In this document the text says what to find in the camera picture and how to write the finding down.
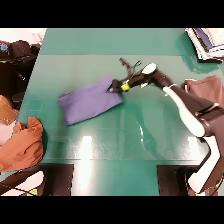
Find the tan garment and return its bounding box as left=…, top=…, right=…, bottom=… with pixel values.
left=0, top=94, right=20, bottom=127

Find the brown garment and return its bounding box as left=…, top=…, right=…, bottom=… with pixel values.
left=181, top=75, right=224, bottom=112

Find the purple garment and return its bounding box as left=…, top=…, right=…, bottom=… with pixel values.
left=57, top=77, right=125, bottom=127

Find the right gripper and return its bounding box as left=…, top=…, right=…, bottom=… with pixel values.
left=106, top=78, right=132, bottom=95

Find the orange garment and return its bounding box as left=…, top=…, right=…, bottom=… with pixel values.
left=0, top=116, right=45, bottom=173

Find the stack of folded clothes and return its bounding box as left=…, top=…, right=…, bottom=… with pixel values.
left=184, top=27, right=224, bottom=64

